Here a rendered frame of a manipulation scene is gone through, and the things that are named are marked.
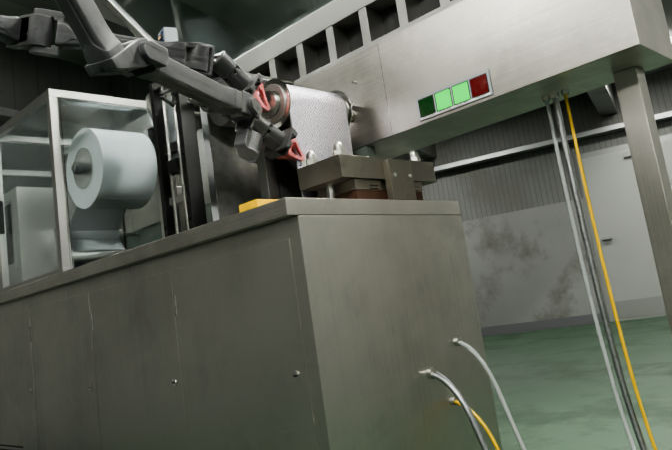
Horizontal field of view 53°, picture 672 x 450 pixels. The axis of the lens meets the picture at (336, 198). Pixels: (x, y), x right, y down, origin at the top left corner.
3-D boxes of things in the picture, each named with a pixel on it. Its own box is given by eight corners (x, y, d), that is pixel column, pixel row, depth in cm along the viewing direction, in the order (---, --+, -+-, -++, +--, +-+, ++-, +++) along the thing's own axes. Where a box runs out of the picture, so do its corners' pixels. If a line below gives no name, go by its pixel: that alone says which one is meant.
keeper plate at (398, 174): (388, 200, 178) (381, 161, 180) (411, 201, 185) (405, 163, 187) (395, 198, 176) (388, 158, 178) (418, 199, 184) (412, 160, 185)
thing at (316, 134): (298, 177, 185) (289, 113, 188) (355, 180, 202) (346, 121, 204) (299, 177, 184) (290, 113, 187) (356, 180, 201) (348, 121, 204)
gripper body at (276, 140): (291, 149, 178) (271, 134, 174) (267, 159, 185) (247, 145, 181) (297, 130, 181) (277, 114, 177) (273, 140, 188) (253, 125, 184)
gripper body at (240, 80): (254, 92, 180) (235, 72, 176) (231, 103, 187) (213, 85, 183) (264, 76, 183) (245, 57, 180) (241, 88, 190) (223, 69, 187)
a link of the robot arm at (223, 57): (212, 61, 175) (225, 46, 178) (201, 65, 181) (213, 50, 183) (230, 80, 179) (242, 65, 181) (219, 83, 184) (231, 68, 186)
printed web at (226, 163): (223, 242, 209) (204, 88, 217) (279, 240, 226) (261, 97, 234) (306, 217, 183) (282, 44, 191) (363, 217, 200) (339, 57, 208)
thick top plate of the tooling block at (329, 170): (299, 191, 178) (296, 169, 179) (395, 194, 207) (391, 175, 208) (342, 176, 167) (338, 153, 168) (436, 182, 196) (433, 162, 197)
